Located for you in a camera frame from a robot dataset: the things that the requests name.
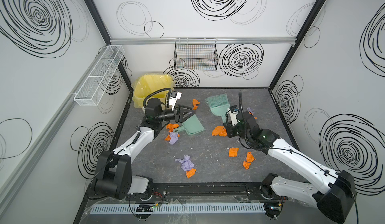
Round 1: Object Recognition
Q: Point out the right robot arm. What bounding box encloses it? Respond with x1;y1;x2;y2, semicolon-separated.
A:
222;110;357;224

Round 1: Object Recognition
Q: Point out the white slotted cable duct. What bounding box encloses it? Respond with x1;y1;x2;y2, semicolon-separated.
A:
90;203;266;215

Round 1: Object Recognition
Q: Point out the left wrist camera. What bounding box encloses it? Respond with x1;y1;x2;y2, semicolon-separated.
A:
168;91;181;110

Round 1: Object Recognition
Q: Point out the orange scrap front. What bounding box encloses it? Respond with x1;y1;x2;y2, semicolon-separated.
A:
186;168;196;178

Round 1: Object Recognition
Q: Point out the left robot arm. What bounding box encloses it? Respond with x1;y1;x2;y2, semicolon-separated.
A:
89;97;196;200

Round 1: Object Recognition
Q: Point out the white wire shelf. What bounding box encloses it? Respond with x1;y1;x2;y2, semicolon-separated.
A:
74;45;124;107

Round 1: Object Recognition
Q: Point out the orange scrap lower right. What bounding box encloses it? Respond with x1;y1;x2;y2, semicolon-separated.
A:
243;152;255;170

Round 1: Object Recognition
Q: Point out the orange scrap centre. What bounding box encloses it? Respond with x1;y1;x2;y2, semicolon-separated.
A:
212;126;228;137

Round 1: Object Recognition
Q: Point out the purple scrap front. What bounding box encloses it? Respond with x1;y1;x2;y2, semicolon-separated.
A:
175;155;195;171

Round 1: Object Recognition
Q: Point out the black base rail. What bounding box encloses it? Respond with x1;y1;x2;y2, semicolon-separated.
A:
87;181;301;201

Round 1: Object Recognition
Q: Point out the green plastic dustpan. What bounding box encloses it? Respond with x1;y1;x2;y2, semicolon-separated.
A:
173;115;205;136

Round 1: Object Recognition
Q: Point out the green hand brush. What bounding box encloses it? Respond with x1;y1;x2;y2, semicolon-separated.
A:
204;94;230;123

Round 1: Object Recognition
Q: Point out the purple scrap far right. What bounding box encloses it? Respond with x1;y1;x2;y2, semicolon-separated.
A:
247;107;254;115

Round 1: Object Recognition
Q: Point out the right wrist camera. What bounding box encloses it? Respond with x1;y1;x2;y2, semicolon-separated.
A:
229;105;239;126

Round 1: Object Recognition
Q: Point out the yellow bin liner bag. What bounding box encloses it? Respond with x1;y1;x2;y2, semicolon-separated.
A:
131;73;174;109

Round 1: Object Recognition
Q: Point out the orange scrap by dustpan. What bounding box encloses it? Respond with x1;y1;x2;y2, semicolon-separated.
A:
164;124;179;142

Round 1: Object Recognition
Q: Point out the orange scrap near back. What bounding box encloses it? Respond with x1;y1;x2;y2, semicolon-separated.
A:
192;99;200;110

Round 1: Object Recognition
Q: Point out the black wire basket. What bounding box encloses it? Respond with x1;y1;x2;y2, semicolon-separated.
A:
173;38;219;71

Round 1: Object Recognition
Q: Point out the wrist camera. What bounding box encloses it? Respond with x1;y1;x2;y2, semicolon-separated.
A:
168;91;181;110
229;105;239;126

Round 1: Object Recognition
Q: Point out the orange scrap lower middle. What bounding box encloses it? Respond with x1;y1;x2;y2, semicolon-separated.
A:
229;148;239;157

